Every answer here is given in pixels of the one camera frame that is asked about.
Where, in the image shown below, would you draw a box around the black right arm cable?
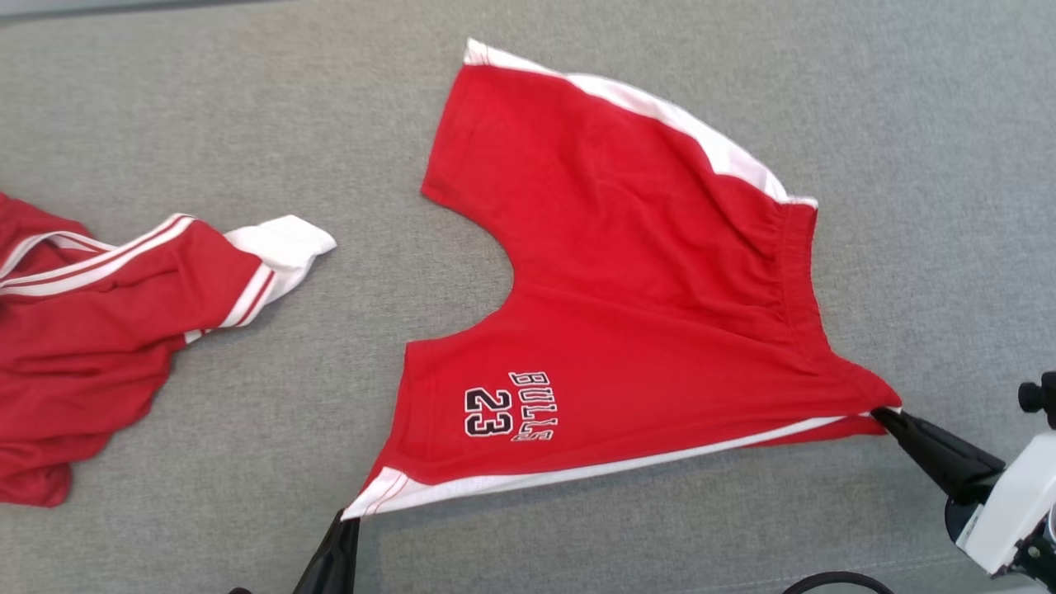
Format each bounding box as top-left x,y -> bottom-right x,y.
782,571 -> 897,594

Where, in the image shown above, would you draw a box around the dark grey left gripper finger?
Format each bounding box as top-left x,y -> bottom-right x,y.
293,510 -> 362,594

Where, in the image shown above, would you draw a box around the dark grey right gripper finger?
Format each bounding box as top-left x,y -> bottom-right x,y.
870,406 -> 1007,504

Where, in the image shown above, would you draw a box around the red Bulls 23 shorts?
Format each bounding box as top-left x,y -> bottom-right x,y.
341,37 -> 904,521

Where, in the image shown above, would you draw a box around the red jersey with white trim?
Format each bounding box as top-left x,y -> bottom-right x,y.
0,191 -> 337,508

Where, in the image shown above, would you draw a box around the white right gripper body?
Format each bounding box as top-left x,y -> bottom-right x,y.
945,429 -> 1056,577

